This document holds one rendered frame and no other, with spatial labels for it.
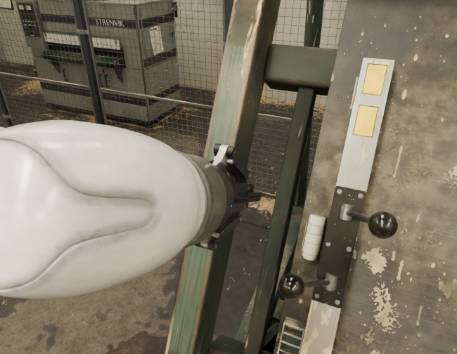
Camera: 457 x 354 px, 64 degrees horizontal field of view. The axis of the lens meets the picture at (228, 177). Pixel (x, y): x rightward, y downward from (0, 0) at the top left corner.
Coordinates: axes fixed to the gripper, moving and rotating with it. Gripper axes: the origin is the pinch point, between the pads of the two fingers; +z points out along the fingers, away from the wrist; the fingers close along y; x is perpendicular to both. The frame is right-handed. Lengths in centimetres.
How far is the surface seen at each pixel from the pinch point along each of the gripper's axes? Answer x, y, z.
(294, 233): -6, 22, 113
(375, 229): 18.8, 0.6, -0.2
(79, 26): -231, -93, 194
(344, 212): 14.2, 0.0, 9.3
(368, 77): 13.5, -22.8, 11.4
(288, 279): 8.8, 10.6, 0.1
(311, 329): 13.1, 21.1, 11.4
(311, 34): -9, -52, 70
